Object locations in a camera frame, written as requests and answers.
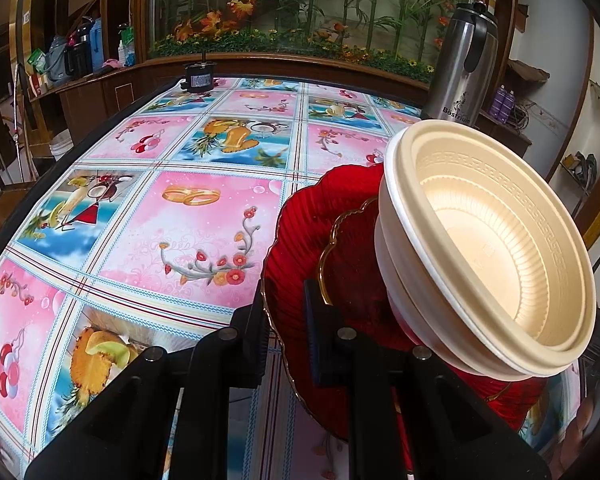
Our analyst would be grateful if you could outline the beige plastic bowl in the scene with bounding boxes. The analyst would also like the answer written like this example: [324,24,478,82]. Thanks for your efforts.
[376,119,596,378]
[374,220,530,382]

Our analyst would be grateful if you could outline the purple bottles on shelf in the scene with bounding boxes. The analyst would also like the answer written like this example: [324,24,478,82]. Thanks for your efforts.
[489,86,516,124]

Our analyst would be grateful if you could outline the blue bottle on counter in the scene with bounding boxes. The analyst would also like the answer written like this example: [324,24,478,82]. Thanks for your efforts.
[88,18,104,73]

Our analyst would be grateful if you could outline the colourful patterned tablecloth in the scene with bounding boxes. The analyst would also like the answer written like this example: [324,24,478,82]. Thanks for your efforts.
[0,76,581,480]

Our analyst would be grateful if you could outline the large red scalloped plate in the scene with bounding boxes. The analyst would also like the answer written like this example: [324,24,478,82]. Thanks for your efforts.
[260,162,549,443]

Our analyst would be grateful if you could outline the white plastic bucket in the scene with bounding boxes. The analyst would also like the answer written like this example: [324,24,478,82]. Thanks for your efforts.
[48,129,73,160]

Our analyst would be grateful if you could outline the small black timer device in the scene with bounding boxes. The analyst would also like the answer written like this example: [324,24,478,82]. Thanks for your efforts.
[181,52,215,93]

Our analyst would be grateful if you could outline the artificial flower display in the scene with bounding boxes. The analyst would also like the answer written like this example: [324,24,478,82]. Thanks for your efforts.
[148,0,471,82]

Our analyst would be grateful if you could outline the stainless steel thermos jug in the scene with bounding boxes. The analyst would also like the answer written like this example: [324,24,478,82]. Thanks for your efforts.
[420,1,498,126]

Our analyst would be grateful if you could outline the gold-rimmed red plate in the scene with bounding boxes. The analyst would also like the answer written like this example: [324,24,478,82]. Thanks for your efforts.
[318,198,413,351]

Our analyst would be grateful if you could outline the black kettle on counter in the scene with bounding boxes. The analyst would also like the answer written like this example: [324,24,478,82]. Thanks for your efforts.
[65,16,94,79]

